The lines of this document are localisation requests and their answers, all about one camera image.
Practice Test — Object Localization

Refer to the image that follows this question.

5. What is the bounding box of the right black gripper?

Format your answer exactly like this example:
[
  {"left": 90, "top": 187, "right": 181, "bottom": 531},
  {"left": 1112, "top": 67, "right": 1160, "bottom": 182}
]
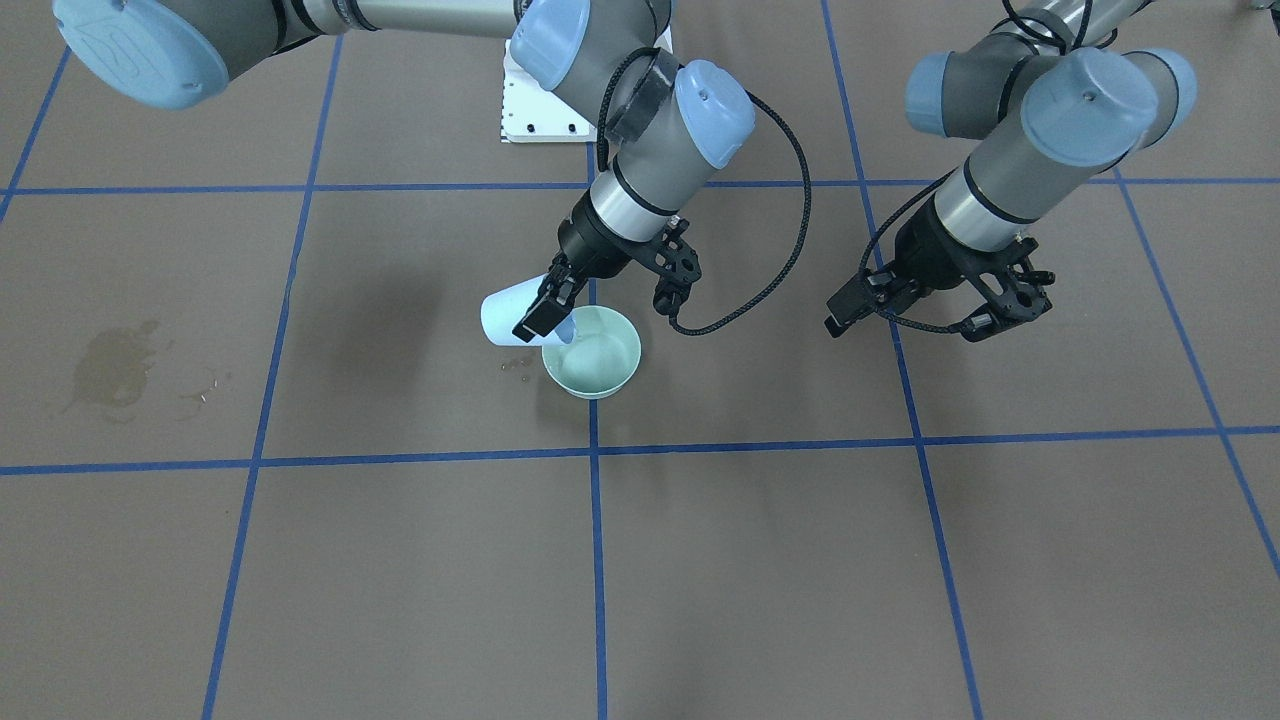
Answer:
[{"left": 512, "top": 196, "right": 660, "bottom": 343}]

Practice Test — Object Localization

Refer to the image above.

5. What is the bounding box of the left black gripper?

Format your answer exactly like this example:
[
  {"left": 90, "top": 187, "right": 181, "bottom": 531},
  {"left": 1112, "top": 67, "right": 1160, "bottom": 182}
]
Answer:
[{"left": 824, "top": 196, "right": 1011, "bottom": 340}]

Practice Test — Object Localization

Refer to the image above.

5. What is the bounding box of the light blue paper cup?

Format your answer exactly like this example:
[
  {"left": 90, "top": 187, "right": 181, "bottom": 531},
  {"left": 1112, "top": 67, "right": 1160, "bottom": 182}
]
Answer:
[{"left": 480, "top": 274, "right": 577, "bottom": 347}]

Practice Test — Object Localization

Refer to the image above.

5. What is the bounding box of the light green ceramic bowl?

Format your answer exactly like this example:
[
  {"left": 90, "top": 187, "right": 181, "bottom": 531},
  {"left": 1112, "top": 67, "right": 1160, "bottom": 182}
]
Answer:
[{"left": 541, "top": 305, "right": 643, "bottom": 400}]

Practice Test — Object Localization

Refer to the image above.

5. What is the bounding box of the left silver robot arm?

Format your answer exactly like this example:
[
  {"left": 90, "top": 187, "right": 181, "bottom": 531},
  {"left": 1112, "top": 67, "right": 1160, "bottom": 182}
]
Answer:
[{"left": 826, "top": 1, "right": 1198, "bottom": 342}]

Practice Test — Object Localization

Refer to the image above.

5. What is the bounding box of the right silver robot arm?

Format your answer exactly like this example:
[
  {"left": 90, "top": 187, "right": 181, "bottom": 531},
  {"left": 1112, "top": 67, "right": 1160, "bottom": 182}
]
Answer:
[{"left": 51, "top": 1, "right": 756, "bottom": 345}]

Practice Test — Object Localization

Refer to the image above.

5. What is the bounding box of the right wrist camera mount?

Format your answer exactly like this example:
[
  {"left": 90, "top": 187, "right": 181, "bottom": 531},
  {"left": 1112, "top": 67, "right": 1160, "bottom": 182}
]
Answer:
[{"left": 639, "top": 217, "right": 701, "bottom": 318}]

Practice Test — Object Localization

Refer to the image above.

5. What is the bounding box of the white camera pole base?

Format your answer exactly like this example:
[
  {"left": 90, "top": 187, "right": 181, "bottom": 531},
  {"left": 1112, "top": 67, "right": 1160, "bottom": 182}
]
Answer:
[{"left": 500, "top": 29, "right": 677, "bottom": 145}]

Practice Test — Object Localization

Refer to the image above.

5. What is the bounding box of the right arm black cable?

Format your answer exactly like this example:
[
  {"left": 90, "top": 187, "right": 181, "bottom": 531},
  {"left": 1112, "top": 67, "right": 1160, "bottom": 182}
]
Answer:
[{"left": 596, "top": 47, "right": 813, "bottom": 337}]

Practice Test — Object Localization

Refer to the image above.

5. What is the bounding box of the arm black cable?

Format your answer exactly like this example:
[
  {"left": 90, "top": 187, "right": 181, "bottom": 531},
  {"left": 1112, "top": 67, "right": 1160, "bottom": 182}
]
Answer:
[
  {"left": 596, "top": 47, "right": 813, "bottom": 337},
  {"left": 858, "top": 0, "right": 1121, "bottom": 334}
]

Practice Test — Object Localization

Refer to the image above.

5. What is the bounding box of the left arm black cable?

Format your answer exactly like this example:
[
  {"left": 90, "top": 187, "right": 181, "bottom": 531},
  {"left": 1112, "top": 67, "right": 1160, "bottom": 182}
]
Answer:
[{"left": 858, "top": 0, "right": 1121, "bottom": 334}]

